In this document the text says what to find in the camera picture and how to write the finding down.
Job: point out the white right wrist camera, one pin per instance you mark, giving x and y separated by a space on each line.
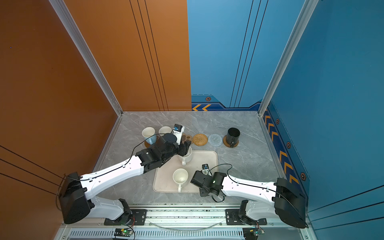
205 169

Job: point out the plain white mug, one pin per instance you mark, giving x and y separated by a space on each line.
180 177

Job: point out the white mug blue handle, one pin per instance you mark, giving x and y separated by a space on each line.
149 134

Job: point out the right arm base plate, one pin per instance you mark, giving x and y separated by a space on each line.
232 216

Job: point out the light blue woven coaster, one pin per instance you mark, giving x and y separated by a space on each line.
215 140

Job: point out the white serving tray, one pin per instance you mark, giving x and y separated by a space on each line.
164 181

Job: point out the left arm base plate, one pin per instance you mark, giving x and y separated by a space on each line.
136 218

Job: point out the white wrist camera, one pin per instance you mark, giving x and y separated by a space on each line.
205 169
178 131

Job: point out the aluminium front rail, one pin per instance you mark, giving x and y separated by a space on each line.
183 222

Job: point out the woven rattan round coaster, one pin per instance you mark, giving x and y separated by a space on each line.
200 139

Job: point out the aluminium corner post left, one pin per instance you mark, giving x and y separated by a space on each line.
74 32

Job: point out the aluminium corner post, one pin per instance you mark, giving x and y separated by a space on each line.
74 32
292 43

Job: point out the black mug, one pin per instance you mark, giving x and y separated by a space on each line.
234 132

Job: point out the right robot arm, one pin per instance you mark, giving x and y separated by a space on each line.
261 199

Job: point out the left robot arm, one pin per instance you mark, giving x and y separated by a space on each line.
78 196

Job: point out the scratched brown wooden round coaster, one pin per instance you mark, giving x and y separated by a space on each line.
147 144

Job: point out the cork paw print coaster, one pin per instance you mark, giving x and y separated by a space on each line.
187 138

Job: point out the plain brown wooden round coaster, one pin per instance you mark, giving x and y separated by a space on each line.
230 142

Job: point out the left green circuit board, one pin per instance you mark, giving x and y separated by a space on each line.
123 234

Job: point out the aluminium corner post right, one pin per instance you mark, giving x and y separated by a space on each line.
292 43

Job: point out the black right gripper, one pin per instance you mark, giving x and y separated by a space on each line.
202 194

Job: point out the right circuit board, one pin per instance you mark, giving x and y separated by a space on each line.
252 233

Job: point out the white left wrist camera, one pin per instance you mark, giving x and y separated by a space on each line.
178 131

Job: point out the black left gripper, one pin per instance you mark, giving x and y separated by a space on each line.
184 148

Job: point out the white speckled mug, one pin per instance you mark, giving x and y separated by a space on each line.
187 158

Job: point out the white mug purple handle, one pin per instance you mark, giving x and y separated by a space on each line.
165 130

